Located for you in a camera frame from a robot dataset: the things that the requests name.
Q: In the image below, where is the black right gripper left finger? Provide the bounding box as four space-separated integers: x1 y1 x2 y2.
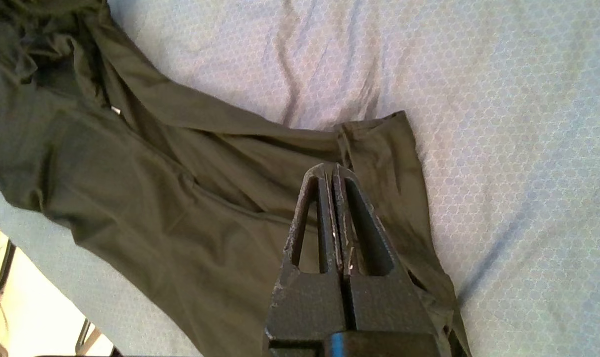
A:
263 163 350 355

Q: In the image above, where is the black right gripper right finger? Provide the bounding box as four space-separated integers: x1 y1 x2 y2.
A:
331 164 442 348

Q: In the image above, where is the black moon print t-shirt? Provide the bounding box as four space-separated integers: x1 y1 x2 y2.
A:
0 0 473 357

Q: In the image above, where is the blue bed sheet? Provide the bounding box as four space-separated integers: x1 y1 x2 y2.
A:
0 0 600 357

